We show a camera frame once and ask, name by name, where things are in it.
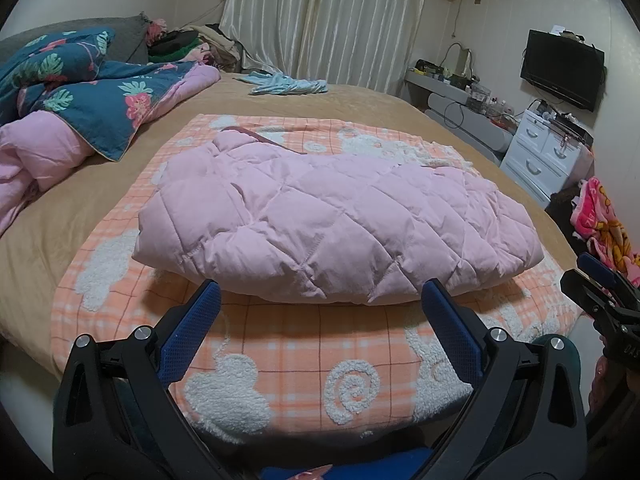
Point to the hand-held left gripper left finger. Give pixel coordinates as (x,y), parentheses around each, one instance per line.
(192,332)

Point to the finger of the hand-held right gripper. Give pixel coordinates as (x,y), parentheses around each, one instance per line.
(592,265)
(582,290)

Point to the bed with tan sheet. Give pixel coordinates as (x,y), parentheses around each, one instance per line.
(350,105)

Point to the blue floral quilt pink lining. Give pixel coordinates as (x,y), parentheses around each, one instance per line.
(100,100)

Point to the blue floral pillow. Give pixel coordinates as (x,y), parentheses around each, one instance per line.
(55,60)

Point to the white drawer cabinet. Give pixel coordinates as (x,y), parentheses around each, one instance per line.
(535,155)

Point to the dark bag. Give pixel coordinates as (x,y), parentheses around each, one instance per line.
(560,210)

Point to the desk clutter of small things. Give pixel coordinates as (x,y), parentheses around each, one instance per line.
(475,92)

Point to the grey pillow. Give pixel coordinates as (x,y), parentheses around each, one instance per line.
(127,40)

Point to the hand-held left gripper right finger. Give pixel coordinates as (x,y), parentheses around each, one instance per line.
(452,332)

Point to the light blue garment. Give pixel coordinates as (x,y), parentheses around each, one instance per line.
(285,84)

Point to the pile of clothes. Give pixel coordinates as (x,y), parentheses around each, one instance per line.
(210,47)

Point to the pink quilted jacket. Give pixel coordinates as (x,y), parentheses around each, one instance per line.
(325,220)

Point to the grey desk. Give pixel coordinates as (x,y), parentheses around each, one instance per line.
(475,125)

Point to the cream curtain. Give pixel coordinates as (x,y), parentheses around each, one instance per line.
(340,20)

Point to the orange plaid cloud blanket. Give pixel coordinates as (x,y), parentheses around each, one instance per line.
(300,360)

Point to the blue cloth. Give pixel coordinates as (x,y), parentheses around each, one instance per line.
(390,465)

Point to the black television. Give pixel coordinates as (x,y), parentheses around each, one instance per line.
(560,70)

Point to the pink cartoon towel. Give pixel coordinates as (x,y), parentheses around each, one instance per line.
(605,225)

